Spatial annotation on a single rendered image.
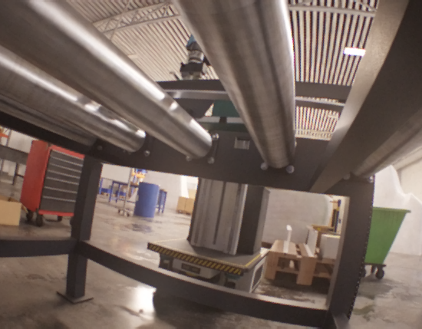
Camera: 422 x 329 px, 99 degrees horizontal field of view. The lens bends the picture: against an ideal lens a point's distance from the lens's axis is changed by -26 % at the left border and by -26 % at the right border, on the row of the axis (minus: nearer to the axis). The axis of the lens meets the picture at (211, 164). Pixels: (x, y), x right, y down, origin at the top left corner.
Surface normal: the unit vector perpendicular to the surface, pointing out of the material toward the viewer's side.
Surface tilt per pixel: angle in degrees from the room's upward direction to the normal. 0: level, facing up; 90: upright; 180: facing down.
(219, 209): 90
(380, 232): 101
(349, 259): 90
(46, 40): 132
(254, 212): 90
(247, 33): 160
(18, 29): 138
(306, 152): 90
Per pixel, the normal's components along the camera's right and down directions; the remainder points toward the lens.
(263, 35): 0.42, 0.84
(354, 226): -0.32, -0.21
